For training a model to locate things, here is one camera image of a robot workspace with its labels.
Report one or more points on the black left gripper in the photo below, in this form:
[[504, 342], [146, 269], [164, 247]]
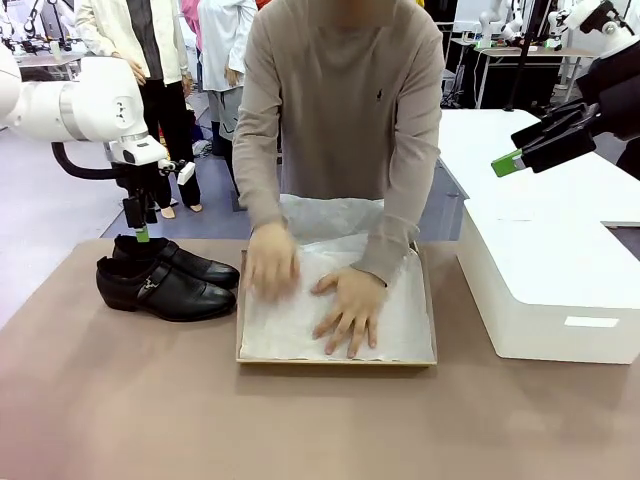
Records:
[[140, 182]]

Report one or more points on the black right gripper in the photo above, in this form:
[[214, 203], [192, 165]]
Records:
[[620, 95]]

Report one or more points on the black leather shoe with buckle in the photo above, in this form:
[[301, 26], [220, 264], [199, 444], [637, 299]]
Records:
[[165, 295]]

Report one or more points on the white tissue paper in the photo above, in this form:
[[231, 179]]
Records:
[[300, 320]]

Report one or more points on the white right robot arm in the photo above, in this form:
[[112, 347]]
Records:
[[585, 20]]

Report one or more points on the person's left forearm taupe sleeve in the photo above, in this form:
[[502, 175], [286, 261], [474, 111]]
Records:
[[400, 215]]

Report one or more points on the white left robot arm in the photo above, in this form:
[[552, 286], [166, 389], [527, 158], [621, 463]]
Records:
[[90, 105]]

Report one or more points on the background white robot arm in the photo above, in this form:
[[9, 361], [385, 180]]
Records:
[[485, 20], [554, 20]]

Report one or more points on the person's right forearm taupe sleeve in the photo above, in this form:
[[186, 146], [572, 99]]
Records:
[[257, 190]]

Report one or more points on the brown cardboard shoe box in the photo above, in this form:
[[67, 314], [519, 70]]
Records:
[[335, 364]]

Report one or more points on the person's right hand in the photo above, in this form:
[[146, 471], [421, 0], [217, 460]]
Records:
[[272, 262]]

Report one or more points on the person's left hand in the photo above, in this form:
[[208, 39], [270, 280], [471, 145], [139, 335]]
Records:
[[352, 312]]

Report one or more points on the white background table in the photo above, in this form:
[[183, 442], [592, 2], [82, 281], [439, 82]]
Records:
[[535, 51]]

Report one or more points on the black stand pole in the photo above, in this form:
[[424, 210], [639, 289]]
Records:
[[522, 55]]

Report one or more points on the bystander in cream jacket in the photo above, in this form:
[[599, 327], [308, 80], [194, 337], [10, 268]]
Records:
[[165, 40]]

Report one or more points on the white desk with T-feet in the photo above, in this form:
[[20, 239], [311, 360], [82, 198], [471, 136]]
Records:
[[50, 61]]

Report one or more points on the bystander in white shirt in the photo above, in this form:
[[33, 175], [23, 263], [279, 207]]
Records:
[[225, 45]]

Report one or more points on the bystander in pink top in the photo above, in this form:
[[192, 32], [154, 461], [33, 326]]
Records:
[[190, 20]]

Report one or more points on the background robot rig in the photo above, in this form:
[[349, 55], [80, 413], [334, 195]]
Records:
[[47, 30]]

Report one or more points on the person in taupe sweater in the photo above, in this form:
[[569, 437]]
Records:
[[340, 100]]

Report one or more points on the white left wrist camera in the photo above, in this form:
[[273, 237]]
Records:
[[186, 173]]

